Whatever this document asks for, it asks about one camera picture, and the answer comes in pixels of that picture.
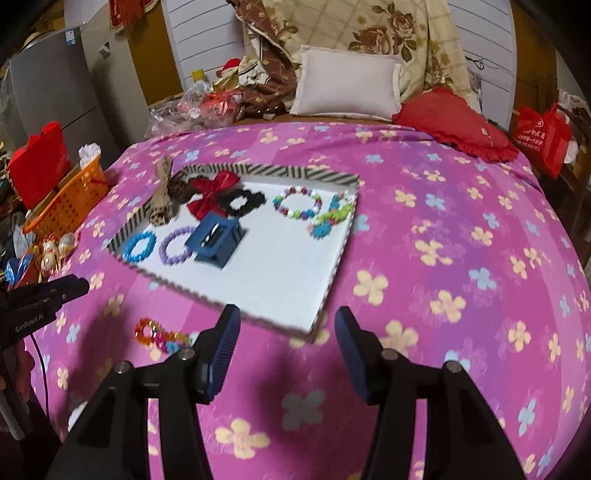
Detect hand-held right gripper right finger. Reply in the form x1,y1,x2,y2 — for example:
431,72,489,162
335,307,527,480

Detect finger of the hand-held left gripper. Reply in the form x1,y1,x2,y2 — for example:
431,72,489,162
9,274,90,306

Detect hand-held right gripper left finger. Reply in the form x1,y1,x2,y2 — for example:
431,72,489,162
48,304,242,480

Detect pink and blue ring chain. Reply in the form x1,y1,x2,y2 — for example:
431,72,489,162
154,330,195,356

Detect blue bead bracelet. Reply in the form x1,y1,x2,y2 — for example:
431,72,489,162
122,231,158,265

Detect orange flower bead bracelet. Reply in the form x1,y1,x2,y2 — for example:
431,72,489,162
134,318,162,347

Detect striped cardboard tray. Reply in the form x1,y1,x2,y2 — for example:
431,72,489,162
107,162,362,344

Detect blue claw hair clip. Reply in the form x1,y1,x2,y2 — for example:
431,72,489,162
184,211,245,269

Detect purple bead bracelet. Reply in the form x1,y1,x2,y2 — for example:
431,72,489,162
158,226,197,265

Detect black scrunchie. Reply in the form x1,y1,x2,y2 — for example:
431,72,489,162
217,187,266,220

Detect multicolour flower bracelet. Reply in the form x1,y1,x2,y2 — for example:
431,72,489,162
308,191,356,241

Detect multicolour round bead bracelet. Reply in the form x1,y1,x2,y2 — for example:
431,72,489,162
272,186,324,221

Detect person's left hand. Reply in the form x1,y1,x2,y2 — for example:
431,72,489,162
11,344,34,402

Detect orange plastic basket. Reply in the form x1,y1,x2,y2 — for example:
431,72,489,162
23,154,109,236

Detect red gift bag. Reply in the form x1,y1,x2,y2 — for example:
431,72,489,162
8,121,72,210

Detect beige leopard hair bow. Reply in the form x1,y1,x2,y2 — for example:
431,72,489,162
152,157,176,213

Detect pink flower print blanket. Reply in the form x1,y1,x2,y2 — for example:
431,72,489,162
23,117,591,480

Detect leopard print bow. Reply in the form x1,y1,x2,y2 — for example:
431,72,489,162
148,175,197,228

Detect red satin bow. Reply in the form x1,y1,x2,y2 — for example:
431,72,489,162
187,172,243,220

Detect grey refrigerator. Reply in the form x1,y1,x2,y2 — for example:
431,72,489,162
0,21,123,167

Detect clear plastic bag pile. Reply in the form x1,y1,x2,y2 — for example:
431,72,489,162
148,80,245,134

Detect brown wooden door panel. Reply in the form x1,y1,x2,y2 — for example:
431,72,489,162
127,14,183,109
510,4,561,130

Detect brown patterned blanket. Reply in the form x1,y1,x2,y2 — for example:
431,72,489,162
233,0,301,121

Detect red frilled pillow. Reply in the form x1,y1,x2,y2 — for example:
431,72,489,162
392,88,520,163

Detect red plush toy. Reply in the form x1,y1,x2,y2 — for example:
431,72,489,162
217,58,245,81

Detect white pillow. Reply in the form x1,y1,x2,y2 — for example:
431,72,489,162
288,45,404,123

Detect red shopping bag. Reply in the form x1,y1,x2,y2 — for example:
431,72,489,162
513,104,573,180

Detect cream floral quilt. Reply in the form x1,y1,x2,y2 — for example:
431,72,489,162
231,0,485,116

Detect black cable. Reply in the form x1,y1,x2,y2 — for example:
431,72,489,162
25,337,51,416

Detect red fringed wall hanging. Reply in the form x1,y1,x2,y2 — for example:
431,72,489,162
108,0,162,28

